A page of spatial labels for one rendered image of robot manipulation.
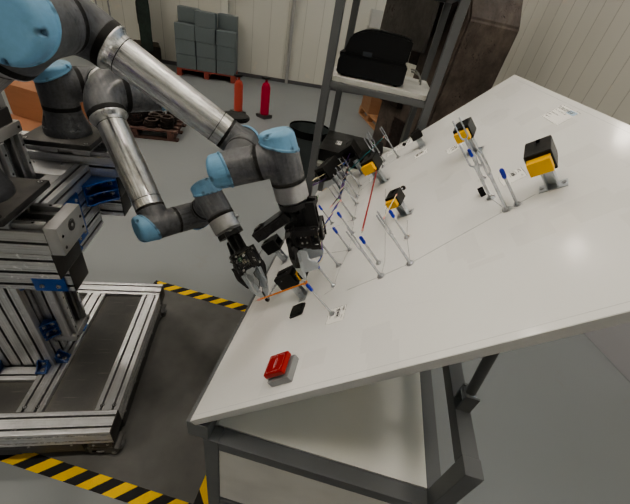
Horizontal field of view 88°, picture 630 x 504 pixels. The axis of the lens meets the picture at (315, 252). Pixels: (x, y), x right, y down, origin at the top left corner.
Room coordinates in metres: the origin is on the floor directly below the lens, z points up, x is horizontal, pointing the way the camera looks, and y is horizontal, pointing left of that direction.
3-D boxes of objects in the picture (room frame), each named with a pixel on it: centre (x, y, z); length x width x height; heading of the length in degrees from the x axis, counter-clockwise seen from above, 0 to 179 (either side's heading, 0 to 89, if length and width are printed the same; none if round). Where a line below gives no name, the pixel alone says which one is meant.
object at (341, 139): (1.80, -0.08, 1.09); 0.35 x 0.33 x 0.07; 175
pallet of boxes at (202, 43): (8.25, 3.25, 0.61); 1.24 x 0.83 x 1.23; 104
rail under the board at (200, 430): (0.94, 0.14, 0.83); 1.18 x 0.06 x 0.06; 175
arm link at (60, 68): (1.15, 0.99, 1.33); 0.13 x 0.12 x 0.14; 142
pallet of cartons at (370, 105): (7.16, -0.90, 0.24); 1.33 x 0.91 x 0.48; 14
